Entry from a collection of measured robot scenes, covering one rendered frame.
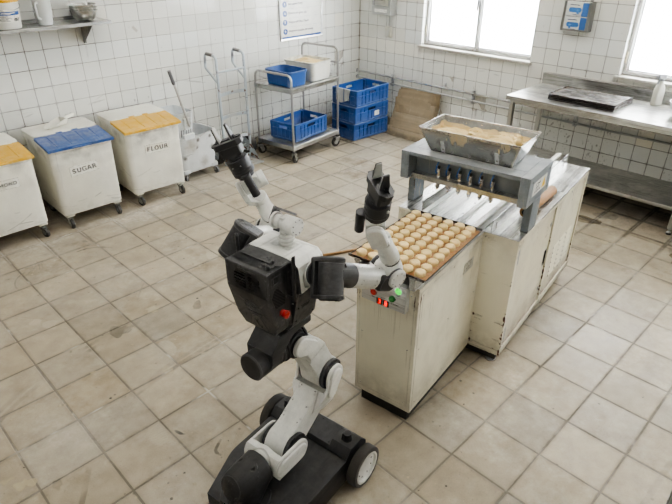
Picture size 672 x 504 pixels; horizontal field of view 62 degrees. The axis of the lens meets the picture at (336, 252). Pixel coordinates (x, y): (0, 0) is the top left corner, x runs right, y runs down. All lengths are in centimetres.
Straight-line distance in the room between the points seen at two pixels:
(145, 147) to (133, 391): 259
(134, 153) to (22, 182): 94
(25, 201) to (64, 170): 38
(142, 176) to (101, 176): 38
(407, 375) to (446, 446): 41
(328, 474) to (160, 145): 362
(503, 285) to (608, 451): 95
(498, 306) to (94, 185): 351
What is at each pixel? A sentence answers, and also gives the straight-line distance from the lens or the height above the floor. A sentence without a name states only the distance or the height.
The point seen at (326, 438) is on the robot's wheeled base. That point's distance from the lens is 271.
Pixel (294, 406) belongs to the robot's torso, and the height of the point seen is 41.
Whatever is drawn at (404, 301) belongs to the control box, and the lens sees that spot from 253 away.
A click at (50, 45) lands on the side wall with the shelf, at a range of 560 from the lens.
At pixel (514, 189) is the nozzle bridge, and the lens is 300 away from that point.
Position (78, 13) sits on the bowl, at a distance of 542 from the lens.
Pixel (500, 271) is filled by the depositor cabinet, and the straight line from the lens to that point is 311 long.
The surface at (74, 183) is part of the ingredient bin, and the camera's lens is 516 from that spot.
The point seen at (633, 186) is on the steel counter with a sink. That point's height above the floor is 23.
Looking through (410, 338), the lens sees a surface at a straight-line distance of 267.
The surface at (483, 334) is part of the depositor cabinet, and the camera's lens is 337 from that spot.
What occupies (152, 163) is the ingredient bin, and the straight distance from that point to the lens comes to 540.
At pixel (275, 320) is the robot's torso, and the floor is 104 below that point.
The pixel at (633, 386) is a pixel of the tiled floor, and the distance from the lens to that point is 363.
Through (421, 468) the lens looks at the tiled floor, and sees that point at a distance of 287.
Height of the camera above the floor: 221
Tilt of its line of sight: 30 degrees down
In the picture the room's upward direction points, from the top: straight up
